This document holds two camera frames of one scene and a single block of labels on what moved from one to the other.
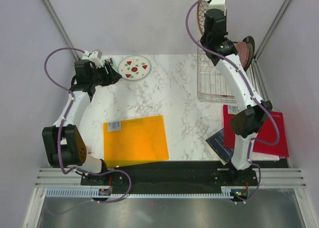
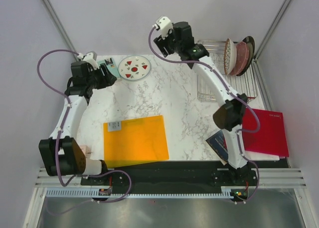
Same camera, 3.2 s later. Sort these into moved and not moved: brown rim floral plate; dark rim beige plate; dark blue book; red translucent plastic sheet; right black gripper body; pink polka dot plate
Moved: right black gripper body; brown rim floral plate
Not moved: dark blue book; pink polka dot plate; red translucent plastic sheet; dark rim beige plate
